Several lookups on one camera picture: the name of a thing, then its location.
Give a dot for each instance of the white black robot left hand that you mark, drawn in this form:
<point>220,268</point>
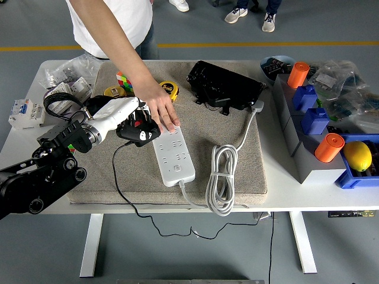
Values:
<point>115,112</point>

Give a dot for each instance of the person's right forearm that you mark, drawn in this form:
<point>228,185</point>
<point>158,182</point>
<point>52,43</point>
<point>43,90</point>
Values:
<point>118,44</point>

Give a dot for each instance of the clear bag of components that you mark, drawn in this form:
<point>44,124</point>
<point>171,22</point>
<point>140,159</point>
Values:
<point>355,106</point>
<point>325,78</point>

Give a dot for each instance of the black table control panel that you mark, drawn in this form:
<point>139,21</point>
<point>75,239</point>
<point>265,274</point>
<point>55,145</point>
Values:
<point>349,214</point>

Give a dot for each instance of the person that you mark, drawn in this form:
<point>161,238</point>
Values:
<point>268,23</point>
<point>112,23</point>

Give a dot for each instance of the black plastic tray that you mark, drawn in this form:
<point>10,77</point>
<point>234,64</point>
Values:
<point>225,84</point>

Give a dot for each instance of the large white wall socket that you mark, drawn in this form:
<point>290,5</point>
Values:
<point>60,88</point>

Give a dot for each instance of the green plastic piece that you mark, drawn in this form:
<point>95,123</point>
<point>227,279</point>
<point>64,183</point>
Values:
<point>319,103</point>
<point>333,118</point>

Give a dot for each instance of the grey box under table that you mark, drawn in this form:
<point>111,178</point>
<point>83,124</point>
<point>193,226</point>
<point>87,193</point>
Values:
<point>263,216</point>

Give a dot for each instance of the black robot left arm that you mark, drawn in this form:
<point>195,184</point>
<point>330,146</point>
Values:
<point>23,183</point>

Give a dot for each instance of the purple bowl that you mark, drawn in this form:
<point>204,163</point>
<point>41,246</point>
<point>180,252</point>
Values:
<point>71,110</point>

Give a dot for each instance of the grey-brown mat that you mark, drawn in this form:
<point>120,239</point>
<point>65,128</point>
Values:
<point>201,133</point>

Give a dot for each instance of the person's right hand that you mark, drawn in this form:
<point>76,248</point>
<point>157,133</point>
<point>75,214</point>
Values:
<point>163,109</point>

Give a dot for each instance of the small red object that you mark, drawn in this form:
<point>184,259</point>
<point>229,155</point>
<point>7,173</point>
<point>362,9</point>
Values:
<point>137,122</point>

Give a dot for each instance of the orange cylinder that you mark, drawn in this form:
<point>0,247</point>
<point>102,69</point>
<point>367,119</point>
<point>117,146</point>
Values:
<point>328,149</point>
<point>298,75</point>

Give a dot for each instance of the small white wall socket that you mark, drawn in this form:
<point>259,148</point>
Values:
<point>80,87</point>

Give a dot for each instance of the clear bag of parts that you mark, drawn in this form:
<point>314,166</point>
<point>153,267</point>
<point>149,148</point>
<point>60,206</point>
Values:
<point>68,71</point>

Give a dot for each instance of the blue bowl of circuit boards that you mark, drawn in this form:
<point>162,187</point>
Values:
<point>266,74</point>

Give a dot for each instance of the yellow black round tape measure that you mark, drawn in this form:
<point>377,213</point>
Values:
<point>115,91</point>

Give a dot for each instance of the white power strip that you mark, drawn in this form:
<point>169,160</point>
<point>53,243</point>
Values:
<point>177,168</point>

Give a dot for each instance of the white-sided puzzle cube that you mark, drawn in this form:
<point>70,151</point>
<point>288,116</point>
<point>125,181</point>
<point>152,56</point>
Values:
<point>122,80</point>

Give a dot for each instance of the white circuit breaker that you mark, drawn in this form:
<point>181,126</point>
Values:
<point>25,115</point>

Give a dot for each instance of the white table leg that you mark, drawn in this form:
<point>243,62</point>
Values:
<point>90,245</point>
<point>303,245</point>

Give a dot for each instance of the blue bin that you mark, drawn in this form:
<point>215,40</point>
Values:
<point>345,180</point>

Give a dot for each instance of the blue block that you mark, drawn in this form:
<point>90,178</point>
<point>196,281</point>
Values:
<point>315,121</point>
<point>305,99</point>

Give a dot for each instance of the yellow lemon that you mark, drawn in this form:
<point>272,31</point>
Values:
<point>356,155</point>

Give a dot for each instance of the black fabric pouch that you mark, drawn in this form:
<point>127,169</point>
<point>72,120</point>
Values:
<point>91,103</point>

